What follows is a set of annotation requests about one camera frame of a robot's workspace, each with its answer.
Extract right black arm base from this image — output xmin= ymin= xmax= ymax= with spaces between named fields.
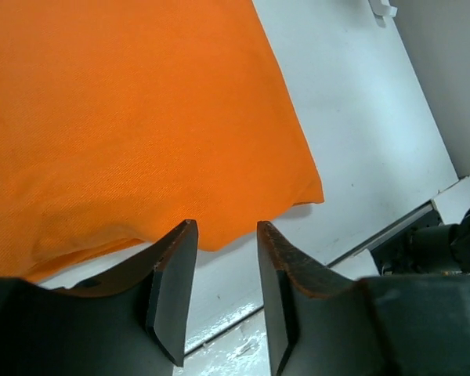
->
xmin=369 ymin=209 xmax=470 ymax=275

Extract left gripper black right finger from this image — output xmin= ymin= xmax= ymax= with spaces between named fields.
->
xmin=257 ymin=221 xmax=470 ymax=375

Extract orange trousers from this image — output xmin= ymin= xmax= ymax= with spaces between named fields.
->
xmin=0 ymin=1 xmax=324 ymax=281

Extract white clothes rack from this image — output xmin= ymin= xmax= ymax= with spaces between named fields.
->
xmin=368 ymin=0 xmax=398 ymax=18

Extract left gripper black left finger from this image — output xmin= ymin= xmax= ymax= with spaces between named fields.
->
xmin=0 ymin=220 xmax=198 ymax=375

